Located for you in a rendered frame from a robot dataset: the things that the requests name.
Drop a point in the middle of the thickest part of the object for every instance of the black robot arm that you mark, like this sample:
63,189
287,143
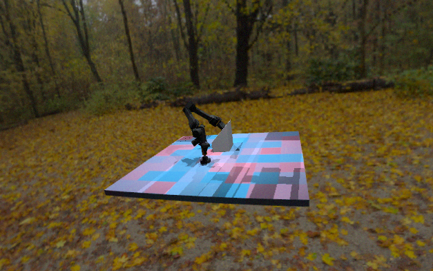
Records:
197,129

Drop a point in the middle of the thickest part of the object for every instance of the black round pedestal with silver shaft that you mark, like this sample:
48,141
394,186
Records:
205,160

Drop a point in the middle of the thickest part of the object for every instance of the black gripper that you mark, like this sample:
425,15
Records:
204,144

